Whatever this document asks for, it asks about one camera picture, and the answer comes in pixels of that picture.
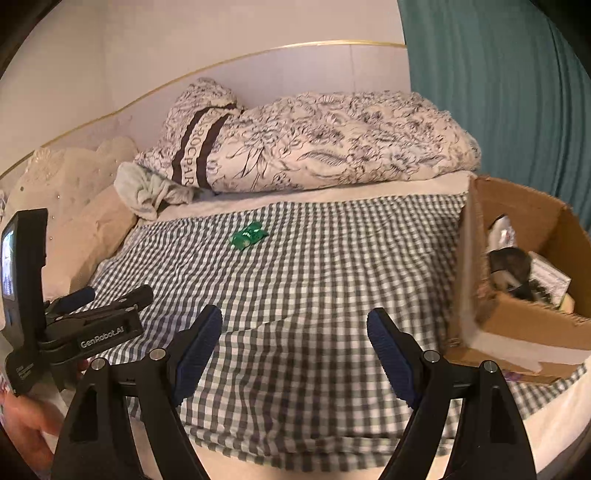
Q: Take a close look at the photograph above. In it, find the green wrapper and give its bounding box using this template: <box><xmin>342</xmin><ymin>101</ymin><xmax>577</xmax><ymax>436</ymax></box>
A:
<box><xmin>230</xmin><ymin>221</ymin><xmax>269</xmax><ymax>251</ymax></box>

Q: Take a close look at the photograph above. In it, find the black small pouch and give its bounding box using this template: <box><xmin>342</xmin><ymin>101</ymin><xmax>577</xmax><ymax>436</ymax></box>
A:
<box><xmin>488</xmin><ymin>247</ymin><xmax>551</xmax><ymax>304</ymax></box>

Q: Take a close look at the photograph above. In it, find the floral white plastic bag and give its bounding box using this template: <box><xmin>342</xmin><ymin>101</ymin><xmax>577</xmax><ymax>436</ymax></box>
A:
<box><xmin>486</xmin><ymin>215</ymin><xmax>517</xmax><ymax>253</ymax></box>

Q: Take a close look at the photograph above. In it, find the person's left hand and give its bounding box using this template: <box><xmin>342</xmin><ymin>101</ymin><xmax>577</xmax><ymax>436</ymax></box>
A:
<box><xmin>1</xmin><ymin>375</ymin><xmax>64</xmax><ymax>477</ymax></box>

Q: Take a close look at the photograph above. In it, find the beige tufted pillow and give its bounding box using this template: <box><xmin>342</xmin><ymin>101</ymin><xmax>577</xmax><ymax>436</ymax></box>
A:
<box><xmin>1</xmin><ymin>137</ymin><xmax>137</xmax><ymax>300</ymax></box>

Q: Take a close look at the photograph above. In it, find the pale green cloth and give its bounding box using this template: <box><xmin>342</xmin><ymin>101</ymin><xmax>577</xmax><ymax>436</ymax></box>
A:
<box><xmin>113</xmin><ymin>162</ymin><xmax>199</xmax><ymax>221</ymax></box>

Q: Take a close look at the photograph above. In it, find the cardboard box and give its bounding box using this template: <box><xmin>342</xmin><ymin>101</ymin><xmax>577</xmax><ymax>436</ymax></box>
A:
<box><xmin>445</xmin><ymin>176</ymin><xmax>590</xmax><ymax>384</ymax></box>

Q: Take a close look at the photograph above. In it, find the floral white duvet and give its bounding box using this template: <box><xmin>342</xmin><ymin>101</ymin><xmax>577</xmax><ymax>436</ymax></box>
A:
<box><xmin>135</xmin><ymin>78</ymin><xmax>482</xmax><ymax>193</ymax></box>

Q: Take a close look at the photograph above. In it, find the checkered grey white sheet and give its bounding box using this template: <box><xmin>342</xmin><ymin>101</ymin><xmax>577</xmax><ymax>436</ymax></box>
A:
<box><xmin>85</xmin><ymin>191</ymin><xmax>588</xmax><ymax>474</ymax></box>

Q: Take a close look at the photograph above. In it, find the green white carton in box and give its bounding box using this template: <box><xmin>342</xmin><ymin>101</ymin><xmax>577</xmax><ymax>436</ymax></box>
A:
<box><xmin>529</xmin><ymin>251</ymin><xmax>571</xmax><ymax>305</ymax></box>

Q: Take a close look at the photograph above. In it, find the white bed headboard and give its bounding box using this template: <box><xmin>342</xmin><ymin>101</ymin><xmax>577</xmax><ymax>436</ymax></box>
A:
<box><xmin>1</xmin><ymin>41</ymin><xmax>411</xmax><ymax>189</ymax></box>

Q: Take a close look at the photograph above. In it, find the teal curtain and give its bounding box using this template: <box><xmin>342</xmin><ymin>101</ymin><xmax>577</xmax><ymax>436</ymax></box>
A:
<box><xmin>399</xmin><ymin>1</ymin><xmax>590</xmax><ymax>227</ymax></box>

